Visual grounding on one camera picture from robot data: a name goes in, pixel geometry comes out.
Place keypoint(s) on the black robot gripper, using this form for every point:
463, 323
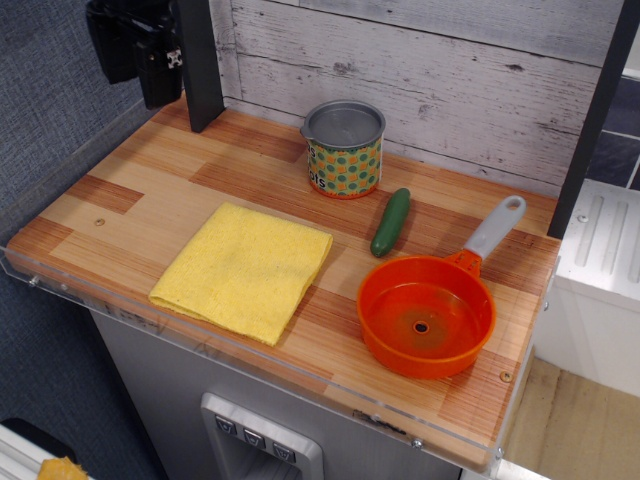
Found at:
115, 25

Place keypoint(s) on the peas and carrots toy can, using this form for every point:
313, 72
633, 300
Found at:
344, 148

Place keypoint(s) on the yellow folded cloth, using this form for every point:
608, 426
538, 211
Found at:
244, 271

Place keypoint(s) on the green toy cucumber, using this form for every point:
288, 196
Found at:
391, 223

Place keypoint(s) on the grey toy fridge cabinet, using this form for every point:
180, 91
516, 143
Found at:
167, 373

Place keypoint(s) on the clear acrylic table guard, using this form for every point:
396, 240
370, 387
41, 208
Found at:
109, 200

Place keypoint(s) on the silver water dispenser panel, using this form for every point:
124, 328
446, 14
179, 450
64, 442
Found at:
250, 446

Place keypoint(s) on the yellow object bottom left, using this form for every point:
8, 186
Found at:
61, 469

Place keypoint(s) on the white toy sink unit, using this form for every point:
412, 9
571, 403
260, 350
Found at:
589, 324

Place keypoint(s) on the black left shelf post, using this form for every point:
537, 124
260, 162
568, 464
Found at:
201, 75

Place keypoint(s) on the black shelf post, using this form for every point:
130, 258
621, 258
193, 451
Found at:
201, 75
611, 73

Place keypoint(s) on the orange toy pan grey handle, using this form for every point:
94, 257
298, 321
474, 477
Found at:
429, 317

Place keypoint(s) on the black right shelf post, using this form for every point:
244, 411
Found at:
611, 73

